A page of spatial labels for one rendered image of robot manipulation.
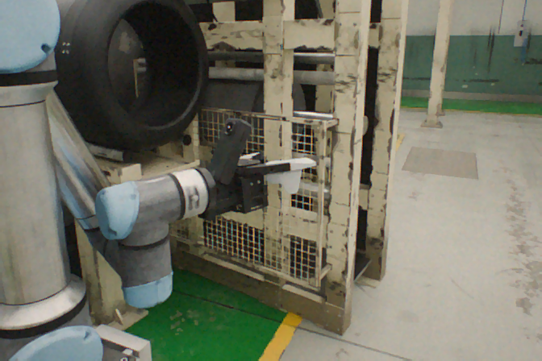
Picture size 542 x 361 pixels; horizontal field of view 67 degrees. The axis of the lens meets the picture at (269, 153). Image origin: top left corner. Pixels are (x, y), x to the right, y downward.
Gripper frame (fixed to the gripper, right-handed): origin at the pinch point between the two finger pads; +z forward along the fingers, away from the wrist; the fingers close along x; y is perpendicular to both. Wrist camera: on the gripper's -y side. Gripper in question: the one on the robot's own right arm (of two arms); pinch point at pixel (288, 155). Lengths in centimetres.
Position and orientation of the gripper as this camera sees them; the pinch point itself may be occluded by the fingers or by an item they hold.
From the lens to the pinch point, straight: 78.3
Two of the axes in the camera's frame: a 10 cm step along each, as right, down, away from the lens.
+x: 6.4, 0.7, -7.7
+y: 0.9, 9.8, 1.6
